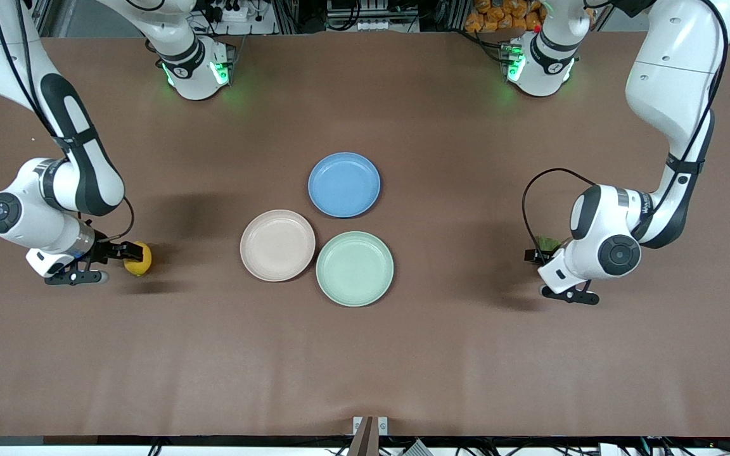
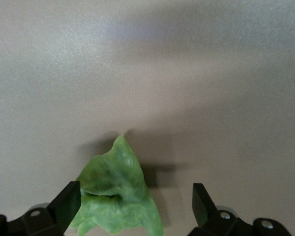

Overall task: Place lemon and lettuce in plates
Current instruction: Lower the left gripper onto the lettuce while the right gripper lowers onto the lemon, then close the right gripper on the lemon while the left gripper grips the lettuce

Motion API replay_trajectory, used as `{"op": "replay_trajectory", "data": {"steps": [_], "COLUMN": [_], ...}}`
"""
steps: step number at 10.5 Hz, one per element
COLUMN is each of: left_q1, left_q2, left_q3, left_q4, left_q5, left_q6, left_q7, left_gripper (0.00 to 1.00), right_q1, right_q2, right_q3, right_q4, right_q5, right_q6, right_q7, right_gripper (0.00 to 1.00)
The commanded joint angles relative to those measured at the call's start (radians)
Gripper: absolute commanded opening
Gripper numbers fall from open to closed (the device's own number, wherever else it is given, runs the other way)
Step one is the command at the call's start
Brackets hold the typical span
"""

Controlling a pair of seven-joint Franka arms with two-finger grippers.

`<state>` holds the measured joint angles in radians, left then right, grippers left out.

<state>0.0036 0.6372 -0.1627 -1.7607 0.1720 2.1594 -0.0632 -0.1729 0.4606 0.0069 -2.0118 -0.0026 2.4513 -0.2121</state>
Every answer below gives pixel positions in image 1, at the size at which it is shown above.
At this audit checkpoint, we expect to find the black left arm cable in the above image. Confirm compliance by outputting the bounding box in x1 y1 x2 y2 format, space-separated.
522 0 730 254

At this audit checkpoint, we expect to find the pink plate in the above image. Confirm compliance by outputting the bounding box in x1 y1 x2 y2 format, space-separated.
240 210 316 282

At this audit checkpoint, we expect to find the bag of orange items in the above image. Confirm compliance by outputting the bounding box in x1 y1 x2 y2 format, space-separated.
464 0 546 34

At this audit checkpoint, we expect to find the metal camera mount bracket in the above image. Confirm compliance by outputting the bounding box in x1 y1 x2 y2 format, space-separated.
352 416 389 456

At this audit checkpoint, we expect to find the white power strip with plugs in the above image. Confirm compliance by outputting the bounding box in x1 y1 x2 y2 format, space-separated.
208 0 266 23

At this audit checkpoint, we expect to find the blue plate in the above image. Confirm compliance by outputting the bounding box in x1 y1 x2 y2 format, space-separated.
307 152 381 219

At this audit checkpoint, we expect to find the white socket strip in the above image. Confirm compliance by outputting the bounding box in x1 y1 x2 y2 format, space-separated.
357 20 419 32

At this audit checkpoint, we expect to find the brown table cover sheet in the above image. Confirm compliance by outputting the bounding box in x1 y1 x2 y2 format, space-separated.
0 28 730 438

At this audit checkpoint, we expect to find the light green plate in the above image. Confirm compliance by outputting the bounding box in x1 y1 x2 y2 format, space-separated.
316 231 395 308

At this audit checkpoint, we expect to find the yellow lemon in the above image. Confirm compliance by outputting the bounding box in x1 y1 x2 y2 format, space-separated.
124 241 153 277

